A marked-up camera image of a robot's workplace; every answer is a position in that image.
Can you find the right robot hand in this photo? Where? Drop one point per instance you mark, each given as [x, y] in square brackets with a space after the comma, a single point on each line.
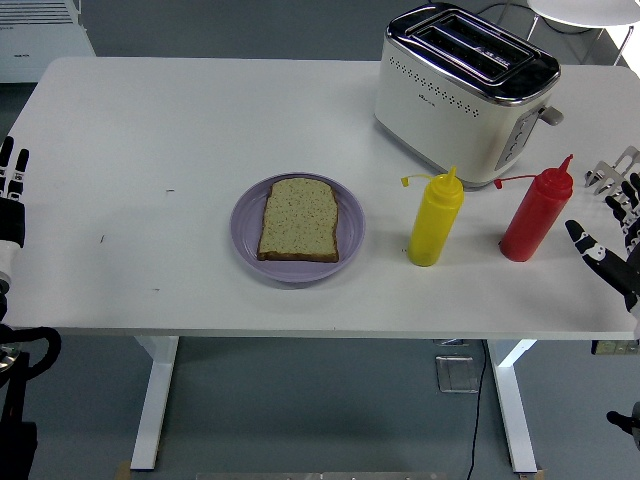
[627, 275]

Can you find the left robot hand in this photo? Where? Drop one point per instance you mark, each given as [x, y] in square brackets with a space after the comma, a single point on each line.
[11, 220]

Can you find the red squeeze bottle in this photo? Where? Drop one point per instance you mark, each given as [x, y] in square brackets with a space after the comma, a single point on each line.
[532, 220]

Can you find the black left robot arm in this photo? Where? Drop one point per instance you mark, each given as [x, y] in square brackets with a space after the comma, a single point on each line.
[15, 400]

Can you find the speckled bread slice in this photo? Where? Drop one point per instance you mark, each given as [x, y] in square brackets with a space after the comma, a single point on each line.
[300, 220]

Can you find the table control panel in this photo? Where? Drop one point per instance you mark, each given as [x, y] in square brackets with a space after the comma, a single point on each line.
[615, 347]

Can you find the silver metal toast rack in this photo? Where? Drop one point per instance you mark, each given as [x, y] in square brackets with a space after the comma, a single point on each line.
[607, 180]

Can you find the white table leg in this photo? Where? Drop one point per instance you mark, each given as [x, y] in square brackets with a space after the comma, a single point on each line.
[152, 400]
[515, 410]

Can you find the white slatted appliance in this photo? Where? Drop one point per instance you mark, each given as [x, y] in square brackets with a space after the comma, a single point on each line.
[35, 45]

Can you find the metal floor socket plate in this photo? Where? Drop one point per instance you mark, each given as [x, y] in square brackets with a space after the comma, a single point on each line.
[456, 375]

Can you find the yellow squeeze bottle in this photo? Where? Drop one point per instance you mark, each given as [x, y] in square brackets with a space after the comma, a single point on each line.
[434, 225]

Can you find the purple plate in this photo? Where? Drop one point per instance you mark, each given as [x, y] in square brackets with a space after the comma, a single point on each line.
[245, 235]

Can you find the white chrome toaster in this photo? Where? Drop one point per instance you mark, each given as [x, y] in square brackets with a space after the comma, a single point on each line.
[450, 120]

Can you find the white round side table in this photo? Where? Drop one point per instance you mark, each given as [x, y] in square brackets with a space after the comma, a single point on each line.
[585, 10]

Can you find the grey under-table bracket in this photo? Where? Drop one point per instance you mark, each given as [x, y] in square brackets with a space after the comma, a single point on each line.
[450, 342]

